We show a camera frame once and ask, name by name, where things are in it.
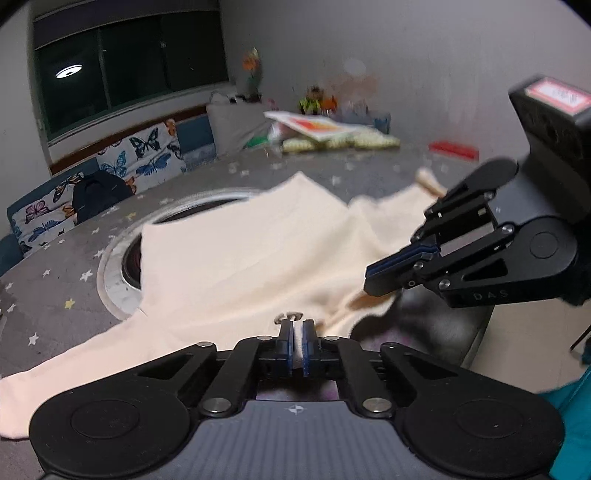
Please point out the orange artificial flower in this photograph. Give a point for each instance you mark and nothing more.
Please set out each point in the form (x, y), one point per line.
(251, 69)

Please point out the red box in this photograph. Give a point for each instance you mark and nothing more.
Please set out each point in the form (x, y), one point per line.
(453, 150)

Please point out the yellow-green packets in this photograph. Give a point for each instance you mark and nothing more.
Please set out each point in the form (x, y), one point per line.
(341, 143)

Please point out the person's teal clothing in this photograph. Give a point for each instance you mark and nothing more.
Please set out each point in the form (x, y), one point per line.
(575, 415)

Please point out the cream garment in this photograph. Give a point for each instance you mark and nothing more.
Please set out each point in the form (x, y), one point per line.
(231, 258)

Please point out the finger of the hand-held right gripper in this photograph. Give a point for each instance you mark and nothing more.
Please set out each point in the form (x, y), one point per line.
(401, 279)
(466, 203)

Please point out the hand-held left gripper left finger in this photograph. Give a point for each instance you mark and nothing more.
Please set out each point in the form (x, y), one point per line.
(287, 347)

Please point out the dark window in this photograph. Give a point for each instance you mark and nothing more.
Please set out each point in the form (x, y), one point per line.
(138, 55)

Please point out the white and orange book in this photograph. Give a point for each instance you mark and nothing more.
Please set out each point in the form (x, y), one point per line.
(318, 124)

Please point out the blue bench cushion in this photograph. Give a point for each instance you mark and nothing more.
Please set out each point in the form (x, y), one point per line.
(196, 138)

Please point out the white cushion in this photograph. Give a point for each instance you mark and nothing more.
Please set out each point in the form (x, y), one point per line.
(231, 127)

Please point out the black backpack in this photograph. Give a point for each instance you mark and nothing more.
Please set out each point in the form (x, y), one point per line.
(99, 194)

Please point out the yellow toy figure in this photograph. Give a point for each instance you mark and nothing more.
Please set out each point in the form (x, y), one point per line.
(314, 101)

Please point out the butterfly print cushion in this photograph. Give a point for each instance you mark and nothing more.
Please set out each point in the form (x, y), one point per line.
(138, 157)
(39, 217)

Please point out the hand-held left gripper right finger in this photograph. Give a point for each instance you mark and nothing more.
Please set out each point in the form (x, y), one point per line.
(306, 348)

